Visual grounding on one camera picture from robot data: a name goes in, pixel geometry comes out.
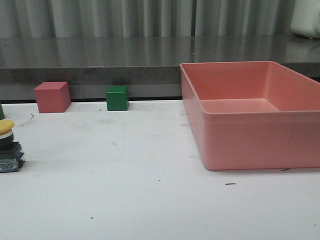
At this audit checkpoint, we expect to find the yellow push button switch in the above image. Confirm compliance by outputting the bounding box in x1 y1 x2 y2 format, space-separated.
0 119 25 173

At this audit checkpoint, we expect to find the green cube block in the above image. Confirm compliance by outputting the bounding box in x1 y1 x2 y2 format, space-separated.
105 85 129 111

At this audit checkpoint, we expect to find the grey stone counter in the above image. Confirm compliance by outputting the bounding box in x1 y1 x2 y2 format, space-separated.
0 35 320 102

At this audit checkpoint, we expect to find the pink plastic bin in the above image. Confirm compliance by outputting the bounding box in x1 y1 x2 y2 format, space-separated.
180 61 320 171

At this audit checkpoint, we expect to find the pink cube block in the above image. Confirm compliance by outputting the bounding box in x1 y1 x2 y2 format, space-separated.
33 81 71 113

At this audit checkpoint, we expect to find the green block at left edge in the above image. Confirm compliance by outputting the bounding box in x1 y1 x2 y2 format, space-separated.
0 104 5 120

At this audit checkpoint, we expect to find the white appliance in background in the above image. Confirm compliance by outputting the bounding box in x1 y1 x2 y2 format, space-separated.
290 0 320 39

